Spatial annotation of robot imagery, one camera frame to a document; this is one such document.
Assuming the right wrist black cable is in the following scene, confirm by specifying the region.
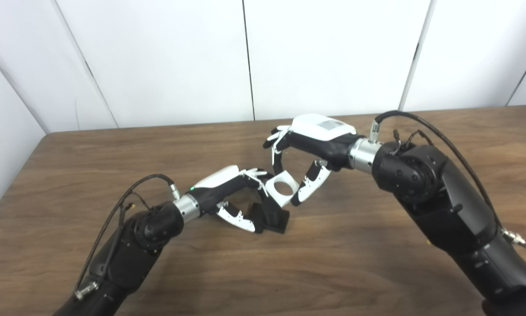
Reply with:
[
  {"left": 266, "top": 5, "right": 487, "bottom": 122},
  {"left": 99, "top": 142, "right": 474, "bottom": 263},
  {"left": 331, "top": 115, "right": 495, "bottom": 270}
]
[{"left": 369, "top": 110, "right": 526, "bottom": 250}]

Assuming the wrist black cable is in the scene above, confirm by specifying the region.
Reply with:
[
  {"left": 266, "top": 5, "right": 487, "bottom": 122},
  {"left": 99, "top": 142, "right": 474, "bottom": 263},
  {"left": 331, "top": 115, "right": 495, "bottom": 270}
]
[
  {"left": 369, "top": 110, "right": 526, "bottom": 250},
  {"left": 73, "top": 174, "right": 181, "bottom": 301}
]

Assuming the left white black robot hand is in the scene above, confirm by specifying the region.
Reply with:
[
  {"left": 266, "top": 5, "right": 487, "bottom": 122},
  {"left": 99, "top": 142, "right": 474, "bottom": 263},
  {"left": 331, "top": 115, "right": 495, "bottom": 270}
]
[{"left": 188, "top": 165, "right": 274, "bottom": 233}]

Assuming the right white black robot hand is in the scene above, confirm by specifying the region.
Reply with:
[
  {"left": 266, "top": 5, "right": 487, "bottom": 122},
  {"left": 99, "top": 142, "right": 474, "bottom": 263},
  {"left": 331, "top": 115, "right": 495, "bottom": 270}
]
[{"left": 263, "top": 114, "right": 364, "bottom": 207}]

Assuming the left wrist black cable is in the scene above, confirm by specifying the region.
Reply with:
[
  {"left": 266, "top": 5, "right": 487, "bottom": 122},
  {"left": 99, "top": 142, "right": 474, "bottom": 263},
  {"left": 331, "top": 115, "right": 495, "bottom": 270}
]
[{"left": 73, "top": 174, "right": 181, "bottom": 301}]

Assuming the white square piece with hole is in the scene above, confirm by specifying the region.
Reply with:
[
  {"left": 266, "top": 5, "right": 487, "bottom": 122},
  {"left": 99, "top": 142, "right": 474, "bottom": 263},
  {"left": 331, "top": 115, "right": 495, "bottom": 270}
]
[{"left": 265, "top": 172, "right": 300, "bottom": 208}]

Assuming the black peg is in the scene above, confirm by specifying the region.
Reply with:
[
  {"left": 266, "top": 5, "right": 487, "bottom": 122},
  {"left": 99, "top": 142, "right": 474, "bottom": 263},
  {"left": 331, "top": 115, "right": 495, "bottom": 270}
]
[{"left": 250, "top": 195, "right": 290, "bottom": 234}]

